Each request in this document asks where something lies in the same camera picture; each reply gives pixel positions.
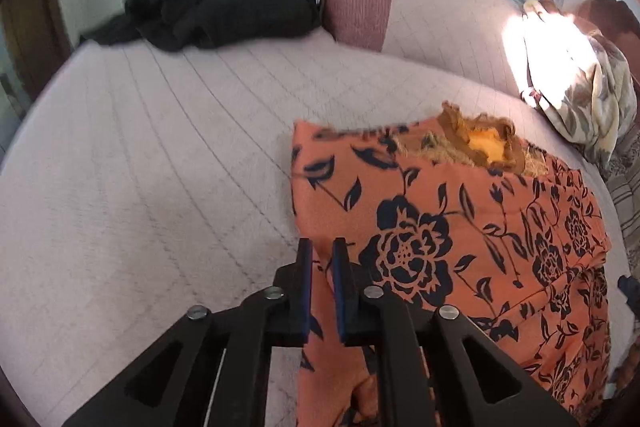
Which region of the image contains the striped floral beige cushion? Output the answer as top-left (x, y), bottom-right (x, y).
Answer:
top-left (605, 124), bottom-right (640, 265)

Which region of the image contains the black garment on bed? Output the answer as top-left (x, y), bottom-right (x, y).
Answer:
top-left (79, 0), bottom-right (321, 52)

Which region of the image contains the dark brown garment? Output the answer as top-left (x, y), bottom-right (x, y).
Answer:
top-left (575, 0), bottom-right (639, 78)

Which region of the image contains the orange black floral blouse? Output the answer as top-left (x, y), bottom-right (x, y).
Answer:
top-left (291, 107), bottom-right (611, 426)

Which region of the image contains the cream floral blanket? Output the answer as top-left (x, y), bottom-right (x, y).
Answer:
top-left (520, 0), bottom-right (638, 172)

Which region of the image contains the pink quilted bolster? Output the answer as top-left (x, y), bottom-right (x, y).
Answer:
top-left (322, 0), bottom-right (526, 96)

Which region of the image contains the brown wooden glass door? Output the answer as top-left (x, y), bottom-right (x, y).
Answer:
top-left (1, 0), bottom-right (73, 155)

